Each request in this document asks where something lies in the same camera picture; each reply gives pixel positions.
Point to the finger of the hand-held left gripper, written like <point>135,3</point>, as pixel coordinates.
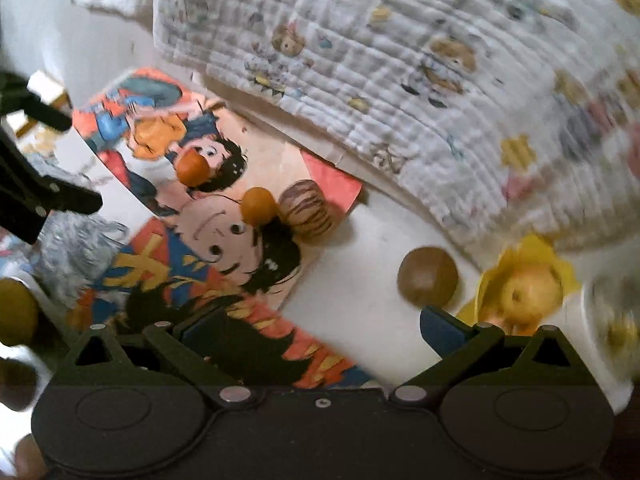
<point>40,107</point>
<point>70,199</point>

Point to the yellow plastic bowl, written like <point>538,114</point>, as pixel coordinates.
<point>487,290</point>

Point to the metal tray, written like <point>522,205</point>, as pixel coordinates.
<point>32,357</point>

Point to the cartoon children drawing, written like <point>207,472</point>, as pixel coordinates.
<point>140,110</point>

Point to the brown kiwi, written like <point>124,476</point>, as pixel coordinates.
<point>428,276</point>

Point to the cartoon boy face drawing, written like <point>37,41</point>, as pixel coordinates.
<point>215,230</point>

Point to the white and orange cup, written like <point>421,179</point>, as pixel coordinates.
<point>592,350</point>

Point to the white box with yellow tape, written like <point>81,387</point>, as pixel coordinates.
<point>48,87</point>

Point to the small orange mandarin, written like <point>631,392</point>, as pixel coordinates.
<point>193,168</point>
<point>259,205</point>

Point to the yellow round fruit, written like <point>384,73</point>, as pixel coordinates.
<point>530,294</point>

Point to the yellow lemon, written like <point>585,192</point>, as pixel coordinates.
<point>15,312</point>

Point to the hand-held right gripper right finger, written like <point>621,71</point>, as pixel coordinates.
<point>440,327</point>

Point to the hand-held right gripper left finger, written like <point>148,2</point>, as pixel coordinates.
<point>200,321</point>

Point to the purple striped pepino melon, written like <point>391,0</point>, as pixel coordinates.
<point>309,212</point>

